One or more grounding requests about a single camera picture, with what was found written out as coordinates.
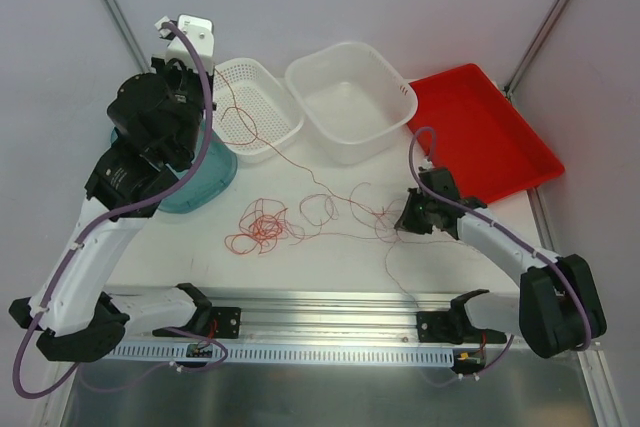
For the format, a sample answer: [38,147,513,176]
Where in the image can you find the orange thin wires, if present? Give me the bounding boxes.
[212,66,426,308]

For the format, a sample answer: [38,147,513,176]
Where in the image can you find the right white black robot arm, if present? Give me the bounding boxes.
[395,168,607,359]

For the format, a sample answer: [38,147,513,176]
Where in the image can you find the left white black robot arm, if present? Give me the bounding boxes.
[9,58,215,364]

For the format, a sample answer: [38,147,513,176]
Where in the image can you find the teal transparent plastic tub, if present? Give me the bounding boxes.
[112,125,237,214]

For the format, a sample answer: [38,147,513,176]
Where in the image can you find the red plastic tray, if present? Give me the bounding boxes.
[408,64,565,203]

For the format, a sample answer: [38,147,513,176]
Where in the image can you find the white perforated plastic basket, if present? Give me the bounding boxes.
[213,58,304,164]

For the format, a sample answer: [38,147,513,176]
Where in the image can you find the white plastic tub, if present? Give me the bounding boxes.
[284,42,418,165]

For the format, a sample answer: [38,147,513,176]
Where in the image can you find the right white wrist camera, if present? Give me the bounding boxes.
[418,158,434,172]

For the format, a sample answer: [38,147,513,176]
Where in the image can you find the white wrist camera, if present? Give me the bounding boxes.
[418,158,434,172]
[154,14,215,75]

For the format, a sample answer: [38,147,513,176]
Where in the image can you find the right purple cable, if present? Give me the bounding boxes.
[408,127,594,352]

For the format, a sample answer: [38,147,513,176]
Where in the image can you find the purple cable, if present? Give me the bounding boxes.
[408,127,594,352]
[12,20,215,399]

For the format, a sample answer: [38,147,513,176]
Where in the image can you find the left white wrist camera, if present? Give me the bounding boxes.
[154,14,215,75]

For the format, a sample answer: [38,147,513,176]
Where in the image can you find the aluminium mounting rail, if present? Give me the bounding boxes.
[107,286,526,343]

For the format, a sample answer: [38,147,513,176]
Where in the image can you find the left aluminium frame post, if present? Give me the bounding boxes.
[100,0,151,72]

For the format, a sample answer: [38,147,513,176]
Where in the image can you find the aluminium frame post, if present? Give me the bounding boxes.
[100,0,151,72]
[503,0,572,101]

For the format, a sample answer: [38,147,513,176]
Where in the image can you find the white slotted cable duct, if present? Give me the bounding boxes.
[107,341,454,368]

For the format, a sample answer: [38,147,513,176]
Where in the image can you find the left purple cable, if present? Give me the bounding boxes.
[12,20,215,399]

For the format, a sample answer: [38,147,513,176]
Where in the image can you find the right aluminium frame post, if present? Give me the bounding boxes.
[503,0,572,101]

